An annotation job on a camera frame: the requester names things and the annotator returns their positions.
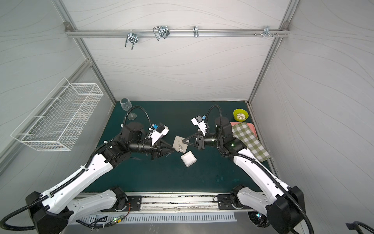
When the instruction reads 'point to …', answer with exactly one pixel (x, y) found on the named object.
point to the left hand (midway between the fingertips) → (172, 150)
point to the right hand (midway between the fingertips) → (183, 142)
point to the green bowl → (240, 114)
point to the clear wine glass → (125, 104)
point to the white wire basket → (58, 123)
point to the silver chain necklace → (180, 149)
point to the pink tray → (251, 126)
